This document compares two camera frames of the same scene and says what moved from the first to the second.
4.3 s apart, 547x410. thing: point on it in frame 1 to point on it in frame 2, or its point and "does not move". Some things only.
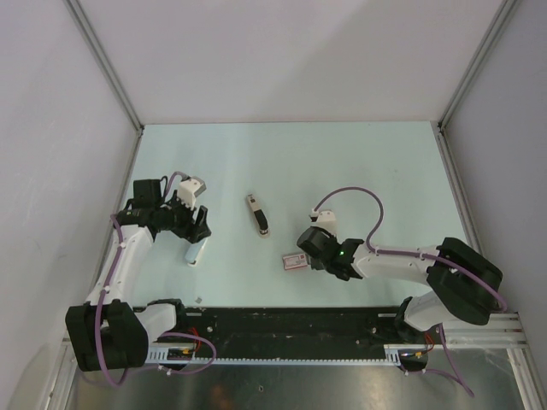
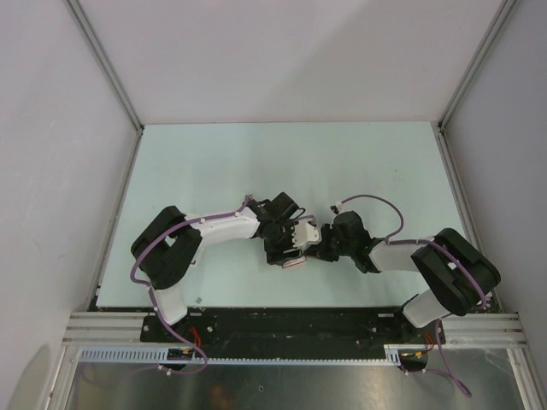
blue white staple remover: (194, 251) does not move
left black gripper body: (176, 218) to (279, 241)
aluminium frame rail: (503, 331) does not move
